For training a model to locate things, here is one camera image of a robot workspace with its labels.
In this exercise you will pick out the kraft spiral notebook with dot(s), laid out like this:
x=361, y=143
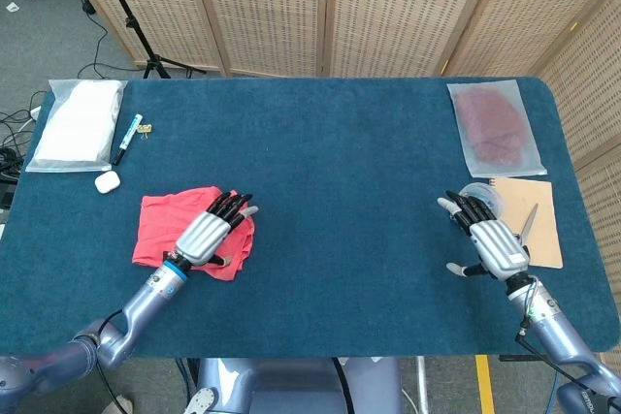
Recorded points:
x=529, y=191

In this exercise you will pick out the blue-grey robot torso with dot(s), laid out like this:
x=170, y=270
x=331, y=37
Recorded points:
x=291, y=390

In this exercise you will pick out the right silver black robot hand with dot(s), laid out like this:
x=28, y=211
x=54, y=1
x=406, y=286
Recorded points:
x=500, y=246

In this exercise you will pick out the blue carpet table mat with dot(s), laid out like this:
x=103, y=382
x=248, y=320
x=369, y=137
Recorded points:
x=315, y=118

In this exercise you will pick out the white paper scrap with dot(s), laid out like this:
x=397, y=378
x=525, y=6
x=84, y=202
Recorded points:
x=12, y=7

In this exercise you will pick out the black tripod stand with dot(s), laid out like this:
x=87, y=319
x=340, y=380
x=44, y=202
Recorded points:
x=132, y=23

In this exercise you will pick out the plastic bag with white cloth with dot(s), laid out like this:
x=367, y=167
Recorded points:
x=77, y=128

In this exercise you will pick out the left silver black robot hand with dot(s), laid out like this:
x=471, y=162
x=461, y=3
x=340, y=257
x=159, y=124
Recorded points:
x=204, y=239

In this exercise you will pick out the white shoe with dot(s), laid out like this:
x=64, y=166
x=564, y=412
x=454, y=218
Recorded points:
x=121, y=405

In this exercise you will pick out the plastic bag with maroon cloth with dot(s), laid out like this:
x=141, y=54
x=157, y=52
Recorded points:
x=495, y=128

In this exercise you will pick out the white metal table leg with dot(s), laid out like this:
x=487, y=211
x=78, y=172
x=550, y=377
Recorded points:
x=422, y=385

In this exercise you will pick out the white earbuds case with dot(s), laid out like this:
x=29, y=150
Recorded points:
x=107, y=182

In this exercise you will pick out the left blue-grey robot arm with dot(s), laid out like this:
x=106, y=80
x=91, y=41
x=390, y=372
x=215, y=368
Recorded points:
x=145, y=293

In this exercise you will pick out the coral red sleeveless shirt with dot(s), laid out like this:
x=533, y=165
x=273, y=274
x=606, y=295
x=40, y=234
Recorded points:
x=160, y=225

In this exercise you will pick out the gold binder clip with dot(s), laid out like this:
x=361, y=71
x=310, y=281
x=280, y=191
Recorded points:
x=144, y=130

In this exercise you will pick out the black white marker pen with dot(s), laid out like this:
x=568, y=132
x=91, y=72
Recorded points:
x=127, y=138

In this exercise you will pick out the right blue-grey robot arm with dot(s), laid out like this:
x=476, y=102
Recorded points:
x=553, y=331

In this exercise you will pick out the clear jar of binder clips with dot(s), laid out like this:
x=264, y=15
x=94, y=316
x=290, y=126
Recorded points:
x=485, y=189

